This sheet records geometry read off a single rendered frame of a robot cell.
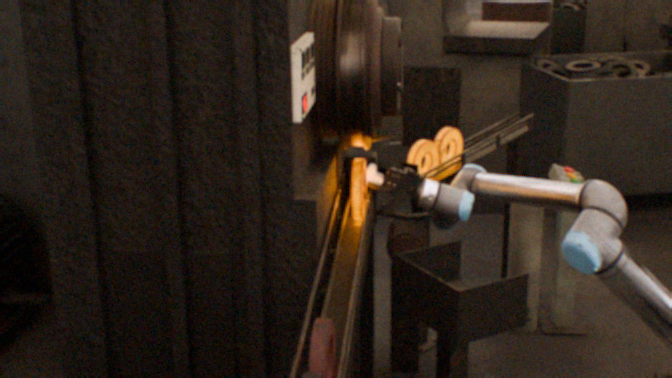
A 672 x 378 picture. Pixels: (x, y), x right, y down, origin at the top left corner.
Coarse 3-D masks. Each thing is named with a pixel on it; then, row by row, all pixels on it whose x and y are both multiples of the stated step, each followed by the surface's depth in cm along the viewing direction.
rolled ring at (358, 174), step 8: (360, 160) 254; (352, 168) 251; (360, 168) 250; (352, 176) 249; (360, 176) 249; (352, 184) 248; (360, 184) 248; (352, 192) 248; (360, 192) 248; (352, 200) 249; (360, 200) 249; (352, 208) 250; (360, 208) 250; (352, 216) 253; (360, 216) 253
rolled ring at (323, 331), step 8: (320, 320) 173; (328, 320) 173; (312, 328) 170; (320, 328) 170; (328, 328) 170; (312, 336) 168; (320, 336) 168; (328, 336) 169; (312, 344) 167; (320, 344) 167; (328, 344) 169; (312, 352) 166; (320, 352) 166; (328, 352) 180; (312, 360) 165; (320, 360) 165; (328, 360) 180; (312, 368) 165; (320, 368) 165; (328, 368) 180; (328, 376) 179
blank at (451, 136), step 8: (448, 128) 310; (440, 136) 307; (448, 136) 309; (456, 136) 313; (440, 144) 306; (456, 144) 314; (440, 152) 307; (448, 152) 316; (456, 152) 315; (440, 160) 308; (440, 168) 312
